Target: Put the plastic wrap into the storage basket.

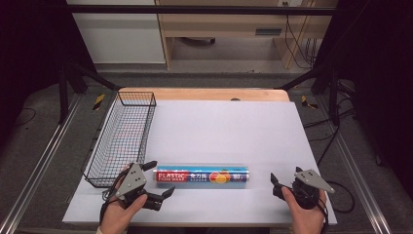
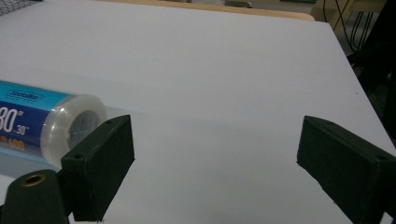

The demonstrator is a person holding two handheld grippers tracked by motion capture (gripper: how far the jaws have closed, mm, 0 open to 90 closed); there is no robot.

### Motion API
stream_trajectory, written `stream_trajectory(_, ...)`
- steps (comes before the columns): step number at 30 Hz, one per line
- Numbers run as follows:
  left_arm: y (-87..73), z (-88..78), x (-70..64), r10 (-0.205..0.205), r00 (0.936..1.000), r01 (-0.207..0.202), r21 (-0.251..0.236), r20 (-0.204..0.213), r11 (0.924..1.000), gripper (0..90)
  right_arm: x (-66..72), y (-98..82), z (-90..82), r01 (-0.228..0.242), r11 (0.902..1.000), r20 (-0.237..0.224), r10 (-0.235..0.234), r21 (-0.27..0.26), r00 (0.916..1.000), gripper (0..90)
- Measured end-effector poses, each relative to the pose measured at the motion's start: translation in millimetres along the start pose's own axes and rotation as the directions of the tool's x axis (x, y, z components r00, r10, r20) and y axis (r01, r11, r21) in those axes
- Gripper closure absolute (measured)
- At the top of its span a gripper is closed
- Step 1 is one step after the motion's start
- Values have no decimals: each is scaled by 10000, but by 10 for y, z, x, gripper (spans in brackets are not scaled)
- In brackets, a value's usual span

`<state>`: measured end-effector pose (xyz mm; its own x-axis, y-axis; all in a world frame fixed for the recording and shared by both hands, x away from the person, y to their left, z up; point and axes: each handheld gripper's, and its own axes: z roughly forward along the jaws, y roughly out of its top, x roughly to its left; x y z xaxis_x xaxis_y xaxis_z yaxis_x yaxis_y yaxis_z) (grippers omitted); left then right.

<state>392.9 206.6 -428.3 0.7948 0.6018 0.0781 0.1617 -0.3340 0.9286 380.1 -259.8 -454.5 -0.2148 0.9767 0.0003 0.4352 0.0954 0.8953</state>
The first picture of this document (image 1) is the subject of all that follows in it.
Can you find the dark curtain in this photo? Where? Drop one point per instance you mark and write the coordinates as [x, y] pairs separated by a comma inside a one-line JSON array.
[[380, 65]]

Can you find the person's right hand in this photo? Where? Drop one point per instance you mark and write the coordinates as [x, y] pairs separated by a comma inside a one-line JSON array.
[[303, 217]]

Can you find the black metal stand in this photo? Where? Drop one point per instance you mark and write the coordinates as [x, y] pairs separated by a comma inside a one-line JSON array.
[[63, 97], [334, 97]]

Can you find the white table mat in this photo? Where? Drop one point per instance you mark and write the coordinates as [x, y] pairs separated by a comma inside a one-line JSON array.
[[227, 136]]

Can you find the white cabinet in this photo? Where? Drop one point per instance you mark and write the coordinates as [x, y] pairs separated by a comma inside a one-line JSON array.
[[120, 35]]

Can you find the grey socket panel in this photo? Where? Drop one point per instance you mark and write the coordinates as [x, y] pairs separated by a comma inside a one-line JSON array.
[[268, 31]]

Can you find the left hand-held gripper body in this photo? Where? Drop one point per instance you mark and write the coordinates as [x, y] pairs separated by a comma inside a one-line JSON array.
[[131, 180]]

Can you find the wooden desk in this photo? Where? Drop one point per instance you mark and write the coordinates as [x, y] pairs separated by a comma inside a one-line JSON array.
[[227, 24]]

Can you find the aluminium frame rail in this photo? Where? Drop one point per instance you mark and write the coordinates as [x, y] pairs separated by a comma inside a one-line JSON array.
[[42, 162], [357, 182]]

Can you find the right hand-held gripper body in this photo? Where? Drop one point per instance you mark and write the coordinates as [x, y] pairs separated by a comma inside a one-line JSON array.
[[313, 180]]

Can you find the wooden table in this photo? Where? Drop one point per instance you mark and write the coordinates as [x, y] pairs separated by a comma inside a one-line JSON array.
[[207, 94]]

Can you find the person's left hand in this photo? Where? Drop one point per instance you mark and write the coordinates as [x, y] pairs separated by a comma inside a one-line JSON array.
[[118, 216]]

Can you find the black horizontal bar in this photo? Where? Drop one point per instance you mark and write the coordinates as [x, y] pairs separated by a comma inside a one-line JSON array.
[[195, 9]]

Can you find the blue plastic wrap box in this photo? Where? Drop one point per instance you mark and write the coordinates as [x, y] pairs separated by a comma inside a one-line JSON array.
[[201, 175]]

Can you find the yellow black tape marker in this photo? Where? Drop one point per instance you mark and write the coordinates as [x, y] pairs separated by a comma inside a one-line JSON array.
[[99, 101], [307, 102]]

